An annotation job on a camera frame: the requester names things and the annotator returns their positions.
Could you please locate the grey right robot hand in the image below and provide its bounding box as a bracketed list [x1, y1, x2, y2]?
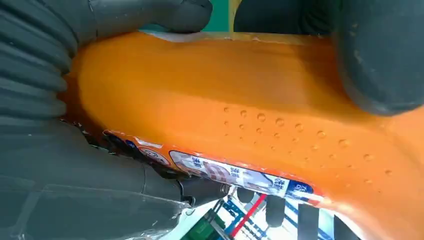
[0, 0, 230, 240]

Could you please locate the green plastic crate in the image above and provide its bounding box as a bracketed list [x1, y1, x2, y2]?
[193, 215, 228, 240]

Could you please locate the green table mat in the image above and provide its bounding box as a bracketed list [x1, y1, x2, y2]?
[140, 0, 233, 34]

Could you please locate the white blue red printed box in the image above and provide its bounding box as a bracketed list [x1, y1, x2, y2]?
[198, 187, 335, 240]

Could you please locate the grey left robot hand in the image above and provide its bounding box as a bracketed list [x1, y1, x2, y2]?
[233, 0, 424, 240]

